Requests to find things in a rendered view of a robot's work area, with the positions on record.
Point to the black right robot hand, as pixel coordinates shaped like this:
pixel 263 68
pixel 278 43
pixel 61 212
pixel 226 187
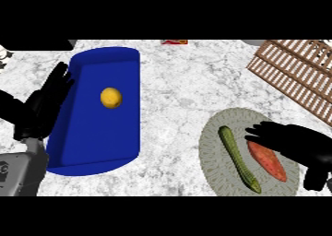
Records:
pixel 304 143

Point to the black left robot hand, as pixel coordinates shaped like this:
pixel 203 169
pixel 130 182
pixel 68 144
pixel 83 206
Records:
pixel 42 104

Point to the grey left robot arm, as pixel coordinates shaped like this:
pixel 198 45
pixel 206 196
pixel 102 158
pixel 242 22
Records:
pixel 16 172

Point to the orange sweet potato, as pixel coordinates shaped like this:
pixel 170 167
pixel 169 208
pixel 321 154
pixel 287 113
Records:
pixel 269 162

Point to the grey oval placemat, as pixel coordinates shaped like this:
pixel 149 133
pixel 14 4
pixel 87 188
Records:
pixel 228 159

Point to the brown wooden tiered shelf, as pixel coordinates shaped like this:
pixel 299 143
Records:
pixel 304 76

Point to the blue tray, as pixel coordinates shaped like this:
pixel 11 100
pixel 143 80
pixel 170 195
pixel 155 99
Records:
pixel 101 116

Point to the yellow lemon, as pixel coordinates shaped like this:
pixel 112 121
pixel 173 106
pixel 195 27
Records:
pixel 111 97

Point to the green cucumber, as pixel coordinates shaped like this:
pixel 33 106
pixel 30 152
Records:
pixel 237 158

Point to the black appliance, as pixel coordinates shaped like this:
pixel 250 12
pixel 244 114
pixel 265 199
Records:
pixel 37 44

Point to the grey object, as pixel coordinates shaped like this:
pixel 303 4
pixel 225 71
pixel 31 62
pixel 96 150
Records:
pixel 254 42

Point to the red and white box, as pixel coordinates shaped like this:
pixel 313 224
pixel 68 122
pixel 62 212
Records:
pixel 175 41

